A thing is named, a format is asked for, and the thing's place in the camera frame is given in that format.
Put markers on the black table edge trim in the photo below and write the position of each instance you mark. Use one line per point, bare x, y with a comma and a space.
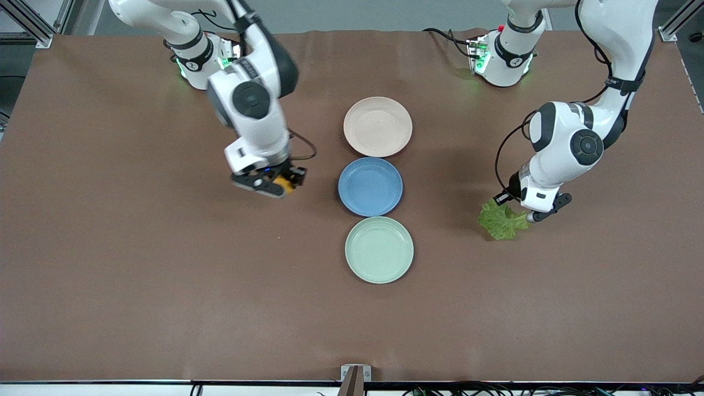
110, 381

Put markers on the brown support beam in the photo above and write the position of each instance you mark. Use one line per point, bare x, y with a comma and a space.
352, 385

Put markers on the beige plate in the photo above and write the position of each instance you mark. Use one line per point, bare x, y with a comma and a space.
378, 126

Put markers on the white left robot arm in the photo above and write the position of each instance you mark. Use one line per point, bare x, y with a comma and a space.
555, 143

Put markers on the brown table cover sheet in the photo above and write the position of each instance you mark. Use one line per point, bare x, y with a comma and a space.
165, 275

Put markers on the left arm base connector plate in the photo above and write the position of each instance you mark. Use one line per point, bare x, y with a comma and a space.
477, 55

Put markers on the black caster wheel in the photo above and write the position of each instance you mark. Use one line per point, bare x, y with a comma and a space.
697, 37

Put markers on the light green plate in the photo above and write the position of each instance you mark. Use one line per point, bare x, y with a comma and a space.
379, 250

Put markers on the right arm base connector plate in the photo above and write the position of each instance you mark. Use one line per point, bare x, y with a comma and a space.
234, 49

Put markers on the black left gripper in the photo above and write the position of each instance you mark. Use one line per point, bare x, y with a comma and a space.
513, 190

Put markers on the silver metal bracket plate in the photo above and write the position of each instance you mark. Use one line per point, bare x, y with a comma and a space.
367, 373

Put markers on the aluminium frame profile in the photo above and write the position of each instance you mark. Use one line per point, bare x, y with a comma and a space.
38, 30
674, 27

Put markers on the yellow lemon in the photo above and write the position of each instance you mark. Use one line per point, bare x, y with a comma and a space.
285, 184

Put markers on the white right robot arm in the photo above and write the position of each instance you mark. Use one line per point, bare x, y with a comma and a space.
253, 99

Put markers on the green lettuce leaf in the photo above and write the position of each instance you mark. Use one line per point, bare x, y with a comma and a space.
498, 223

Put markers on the blue plate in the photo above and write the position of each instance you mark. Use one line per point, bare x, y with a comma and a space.
370, 187

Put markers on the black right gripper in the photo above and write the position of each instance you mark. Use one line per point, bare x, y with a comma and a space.
295, 174

